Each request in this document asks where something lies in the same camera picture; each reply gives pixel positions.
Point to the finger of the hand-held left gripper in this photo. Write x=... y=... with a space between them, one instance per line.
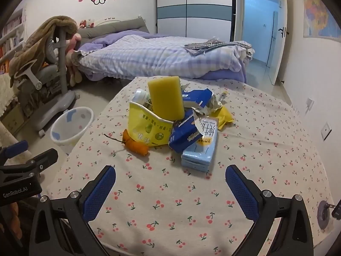
x=40 y=156
x=16 y=146

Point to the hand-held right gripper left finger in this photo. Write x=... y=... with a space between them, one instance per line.
x=100 y=194

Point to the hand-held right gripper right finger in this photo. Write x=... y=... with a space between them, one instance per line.
x=241 y=192

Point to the white plastic wastebasket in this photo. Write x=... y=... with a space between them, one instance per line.
x=70 y=128

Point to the light blue milk carton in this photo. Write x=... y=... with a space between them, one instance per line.
x=199 y=149

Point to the yellow snack bag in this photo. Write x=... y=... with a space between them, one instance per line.
x=146 y=128

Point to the torn dark blue carton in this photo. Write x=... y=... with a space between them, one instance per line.
x=183 y=133

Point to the blue cardboard box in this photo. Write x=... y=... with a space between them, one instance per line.
x=197 y=96

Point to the white plastic bottle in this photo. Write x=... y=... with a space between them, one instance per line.
x=141 y=97

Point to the yellow sponge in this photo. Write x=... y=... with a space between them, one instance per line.
x=166 y=98

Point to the cherry print tablecloth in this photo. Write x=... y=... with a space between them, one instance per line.
x=159 y=192

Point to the yellow wrapper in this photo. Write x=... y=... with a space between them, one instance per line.
x=226 y=117

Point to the grey desk chair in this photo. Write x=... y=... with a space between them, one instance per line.
x=45 y=69

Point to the grey round disc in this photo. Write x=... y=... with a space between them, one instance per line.
x=323 y=214

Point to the crumpled white wrapper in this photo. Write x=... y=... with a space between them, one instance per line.
x=215 y=102

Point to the brown fleece blanket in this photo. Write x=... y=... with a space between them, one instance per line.
x=40 y=40

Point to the bookshelf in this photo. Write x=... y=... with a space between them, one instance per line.
x=10 y=37

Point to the pink plush toy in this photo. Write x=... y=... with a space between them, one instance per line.
x=72 y=42

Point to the small plush toys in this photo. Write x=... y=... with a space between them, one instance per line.
x=86 y=24

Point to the grey headboard cushion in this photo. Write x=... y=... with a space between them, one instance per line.
x=112 y=25

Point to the folded striped cloth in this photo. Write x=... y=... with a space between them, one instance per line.
x=210 y=44

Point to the purple checked blanket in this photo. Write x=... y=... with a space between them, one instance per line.
x=159 y=53

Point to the white door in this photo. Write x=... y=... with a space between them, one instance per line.
x=278 y=32

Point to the white and blue wardrobe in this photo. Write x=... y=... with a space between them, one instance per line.
x=194 y=8

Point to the white wall socket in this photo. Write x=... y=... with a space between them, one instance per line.
x=326 y=130
x=309 y=104

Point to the wall map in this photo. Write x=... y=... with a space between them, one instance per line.
x=319 y=13

